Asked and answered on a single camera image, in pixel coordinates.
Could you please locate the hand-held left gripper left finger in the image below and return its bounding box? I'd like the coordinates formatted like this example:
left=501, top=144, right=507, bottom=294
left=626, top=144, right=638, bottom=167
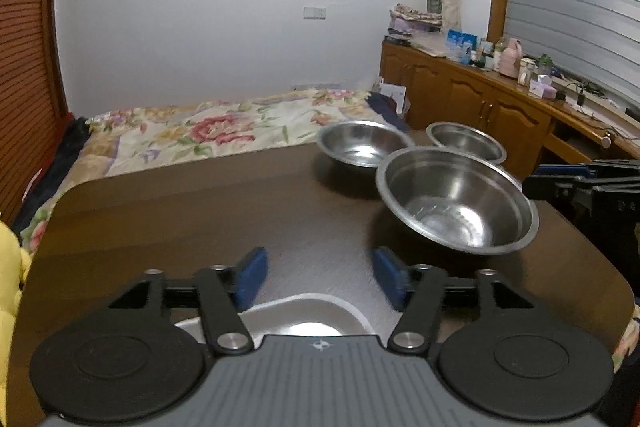
left=107, top=247, right=269, bottom=355

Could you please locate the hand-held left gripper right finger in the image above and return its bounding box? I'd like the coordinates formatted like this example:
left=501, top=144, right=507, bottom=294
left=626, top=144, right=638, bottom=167
left=372, top=247, right=538, bottom=355

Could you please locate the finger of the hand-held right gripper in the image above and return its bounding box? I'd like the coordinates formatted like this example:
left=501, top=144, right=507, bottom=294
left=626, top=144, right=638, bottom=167
left=534, top=163, right=598, bottom=180
left=522, top=176, right=596, bottom=208

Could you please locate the white floral square plate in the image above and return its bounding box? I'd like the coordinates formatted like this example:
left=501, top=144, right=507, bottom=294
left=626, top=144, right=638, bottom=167
left=172, top=291, right=383, bottom=348

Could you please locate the small steel bowl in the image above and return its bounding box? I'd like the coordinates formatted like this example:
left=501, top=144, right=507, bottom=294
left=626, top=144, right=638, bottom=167
left=426, top=122, right=507, bottom=165

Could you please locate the large steel bowl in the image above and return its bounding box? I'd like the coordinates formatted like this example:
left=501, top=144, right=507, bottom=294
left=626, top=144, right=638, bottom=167
left=376, top=146, right=540, bottom=255

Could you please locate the medium steel bowl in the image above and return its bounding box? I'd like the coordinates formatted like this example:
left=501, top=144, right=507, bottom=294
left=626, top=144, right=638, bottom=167
left=317, top=121, right=416, bottom=170

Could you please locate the pink tissue box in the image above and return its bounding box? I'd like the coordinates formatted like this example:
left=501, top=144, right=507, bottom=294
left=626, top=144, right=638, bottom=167
left=530, top=76, right=559, bottom=100

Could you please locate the pink bottle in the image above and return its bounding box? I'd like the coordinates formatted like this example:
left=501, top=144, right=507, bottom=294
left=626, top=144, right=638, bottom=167
left=500, top=37, right=524, bottom=76

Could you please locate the wooden cabinet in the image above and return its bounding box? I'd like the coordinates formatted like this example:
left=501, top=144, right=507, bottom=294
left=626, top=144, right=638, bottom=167
left=379, top=38, right=640, bottom=188

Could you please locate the floral bedspread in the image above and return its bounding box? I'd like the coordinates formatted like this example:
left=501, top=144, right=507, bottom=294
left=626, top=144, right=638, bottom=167
left=19, top=88, right=398, bottom=254

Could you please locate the blue box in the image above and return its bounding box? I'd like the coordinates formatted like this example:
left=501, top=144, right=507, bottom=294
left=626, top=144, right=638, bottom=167
left=446, top=29, right=479, bottom=58

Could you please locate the navy cloth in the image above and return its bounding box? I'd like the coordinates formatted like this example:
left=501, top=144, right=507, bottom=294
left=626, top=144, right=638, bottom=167
left=369, top=91, right=412, bottom=132

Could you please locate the white paper bag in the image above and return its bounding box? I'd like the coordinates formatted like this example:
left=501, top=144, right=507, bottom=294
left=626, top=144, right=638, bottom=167
left=378, top=79, right=408, bottom=115

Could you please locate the pile of patterned cloth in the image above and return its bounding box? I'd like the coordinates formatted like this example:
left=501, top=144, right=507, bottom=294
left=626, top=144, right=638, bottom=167
left=389, top=4, right=444, bottom=40

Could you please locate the black and red cloth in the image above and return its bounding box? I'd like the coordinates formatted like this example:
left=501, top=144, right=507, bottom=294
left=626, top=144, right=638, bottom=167
left=11, top=116, right=92, bottom=235

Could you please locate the yellow plush toy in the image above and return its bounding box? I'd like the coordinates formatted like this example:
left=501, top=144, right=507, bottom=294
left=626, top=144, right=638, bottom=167
left=0, top=221, right=32, bottom=427

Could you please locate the wooden slatted wardrobe door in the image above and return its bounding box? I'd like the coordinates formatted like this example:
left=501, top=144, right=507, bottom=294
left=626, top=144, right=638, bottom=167
left=0, top=0, right=70, bottom=228

